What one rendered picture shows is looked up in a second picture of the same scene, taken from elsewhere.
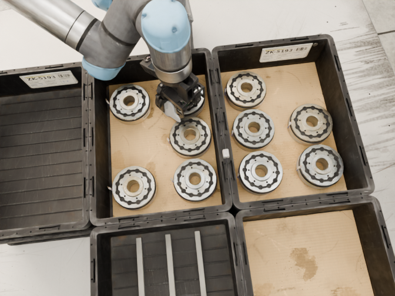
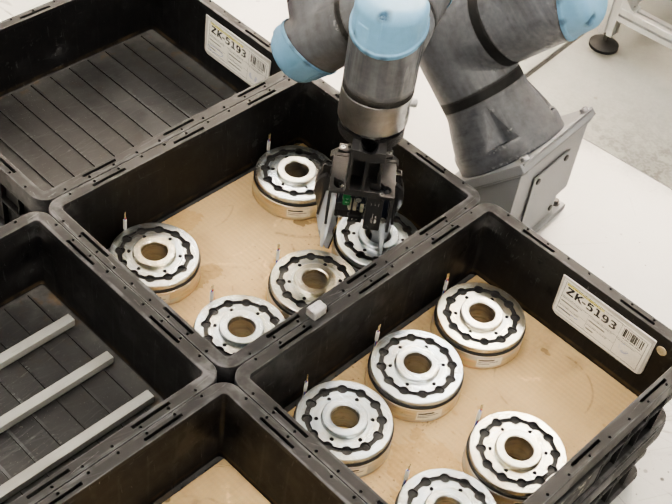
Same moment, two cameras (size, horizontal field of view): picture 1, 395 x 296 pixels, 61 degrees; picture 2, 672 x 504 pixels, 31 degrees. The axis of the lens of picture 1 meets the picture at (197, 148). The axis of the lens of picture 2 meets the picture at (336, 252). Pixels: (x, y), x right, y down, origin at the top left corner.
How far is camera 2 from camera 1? 77 cm
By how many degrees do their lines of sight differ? 32
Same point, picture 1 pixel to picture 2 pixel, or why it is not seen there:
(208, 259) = not seen: hidden behind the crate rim
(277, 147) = (421, 438)
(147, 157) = (224, 257)
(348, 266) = not seen: outside the picture
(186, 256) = (90, 407)
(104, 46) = (318, 14)
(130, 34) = not seen: hidden behind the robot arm
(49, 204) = (35, 178)
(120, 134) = (230, 201)
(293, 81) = (578, 395)
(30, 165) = (80, 123)
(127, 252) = (34, 320)
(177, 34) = (383, 25)
